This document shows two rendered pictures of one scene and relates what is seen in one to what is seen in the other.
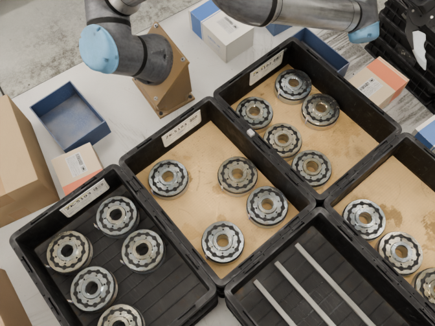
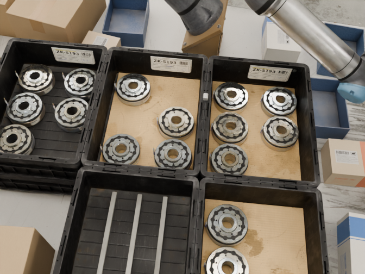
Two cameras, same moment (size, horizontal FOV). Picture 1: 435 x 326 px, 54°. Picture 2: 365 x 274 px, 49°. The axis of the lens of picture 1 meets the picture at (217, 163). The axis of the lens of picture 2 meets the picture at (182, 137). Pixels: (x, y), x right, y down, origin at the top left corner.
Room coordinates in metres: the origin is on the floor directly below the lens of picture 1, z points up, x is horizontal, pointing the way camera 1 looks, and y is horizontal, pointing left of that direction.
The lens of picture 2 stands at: (-0.05, -0.45, 1.82)
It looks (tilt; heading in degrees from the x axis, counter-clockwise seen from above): 59 degrees down; 38
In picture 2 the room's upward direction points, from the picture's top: 4 degrees clockwise
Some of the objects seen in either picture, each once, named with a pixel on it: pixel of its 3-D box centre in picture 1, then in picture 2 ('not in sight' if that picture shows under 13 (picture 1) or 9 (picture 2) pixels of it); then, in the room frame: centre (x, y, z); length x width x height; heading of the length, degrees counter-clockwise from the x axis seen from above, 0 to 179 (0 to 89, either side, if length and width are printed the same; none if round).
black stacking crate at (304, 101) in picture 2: (301, 123); (255, 126); (0.56, -0.23, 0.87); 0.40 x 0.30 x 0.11; 36
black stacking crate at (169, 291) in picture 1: (116, 268); (46, 107); (0.21, 0.25, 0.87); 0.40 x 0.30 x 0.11; 36
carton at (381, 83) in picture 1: (373, 88); (351, 163); (0.74, -0.50, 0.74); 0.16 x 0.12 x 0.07; 126
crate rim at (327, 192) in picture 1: (304, 112); (258, 117); (0.56, -0.23, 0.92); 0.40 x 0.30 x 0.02; 36
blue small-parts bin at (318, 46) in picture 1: (309, 63); (320, 107); (0.86, -0.32, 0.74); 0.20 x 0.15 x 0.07; 36
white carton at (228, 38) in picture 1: (221, 28); (280, 38); (1.02, -0.04, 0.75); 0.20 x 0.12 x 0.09; 35
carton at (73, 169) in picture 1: (84, 178); (97, 57); (0.50, 0.39, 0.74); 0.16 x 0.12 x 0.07; 25
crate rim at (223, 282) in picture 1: (214, 183); (150, 107); (0.38, 0.01, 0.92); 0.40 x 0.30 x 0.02; 36
